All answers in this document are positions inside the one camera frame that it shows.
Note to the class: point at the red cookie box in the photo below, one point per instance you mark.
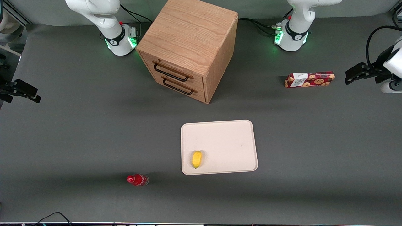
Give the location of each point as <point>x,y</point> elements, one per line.
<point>311,80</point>

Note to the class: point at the wooden drawer cabinet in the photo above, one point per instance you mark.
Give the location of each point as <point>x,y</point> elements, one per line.
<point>188,37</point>

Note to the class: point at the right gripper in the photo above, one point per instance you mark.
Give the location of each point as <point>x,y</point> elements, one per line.
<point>7,89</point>

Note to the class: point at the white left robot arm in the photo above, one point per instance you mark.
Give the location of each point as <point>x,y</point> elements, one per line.
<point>295,28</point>

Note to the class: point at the red plastic bottle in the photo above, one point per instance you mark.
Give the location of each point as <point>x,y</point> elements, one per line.
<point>138,180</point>

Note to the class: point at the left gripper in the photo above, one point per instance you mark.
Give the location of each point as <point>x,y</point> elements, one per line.
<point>372,69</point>

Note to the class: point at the aluminium frame rail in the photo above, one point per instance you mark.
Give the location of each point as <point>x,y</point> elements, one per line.
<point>17,12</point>

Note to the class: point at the beige plastic tray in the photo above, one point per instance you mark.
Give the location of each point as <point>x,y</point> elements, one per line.
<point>226,144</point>

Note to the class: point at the yellow toy fruit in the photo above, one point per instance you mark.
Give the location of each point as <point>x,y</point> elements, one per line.
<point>197,159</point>

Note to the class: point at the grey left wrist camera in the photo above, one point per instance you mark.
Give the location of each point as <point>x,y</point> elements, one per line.
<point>392,87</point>

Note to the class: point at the wooden drawer front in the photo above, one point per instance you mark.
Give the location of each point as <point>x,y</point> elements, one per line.
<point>147,61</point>
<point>201,95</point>

